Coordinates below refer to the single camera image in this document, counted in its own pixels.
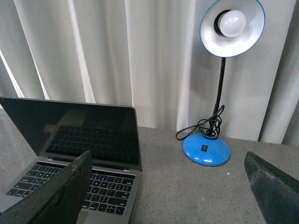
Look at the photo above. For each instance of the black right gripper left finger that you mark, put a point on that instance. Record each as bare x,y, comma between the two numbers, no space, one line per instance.
58,201

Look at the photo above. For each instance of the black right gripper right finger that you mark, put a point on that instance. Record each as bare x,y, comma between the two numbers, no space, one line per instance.
276,192

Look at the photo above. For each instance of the grey laptop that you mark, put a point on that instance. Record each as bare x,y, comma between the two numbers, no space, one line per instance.
59,132

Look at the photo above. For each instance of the white curtain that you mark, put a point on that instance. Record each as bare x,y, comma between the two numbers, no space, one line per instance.
148,54

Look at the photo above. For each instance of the blue desk lamp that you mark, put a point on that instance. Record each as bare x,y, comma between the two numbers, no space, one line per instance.
228,28

